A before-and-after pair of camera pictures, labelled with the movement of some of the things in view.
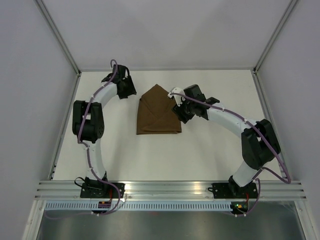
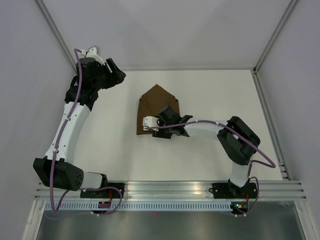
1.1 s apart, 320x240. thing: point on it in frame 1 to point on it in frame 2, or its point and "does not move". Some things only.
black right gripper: [178, 112] to [160, 134]
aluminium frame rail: [268, 190] does not move
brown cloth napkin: [155, 115] does not move
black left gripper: [131, 90] to [116, 77]
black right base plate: [233, 190] does not move
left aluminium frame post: [59, 35] does not move
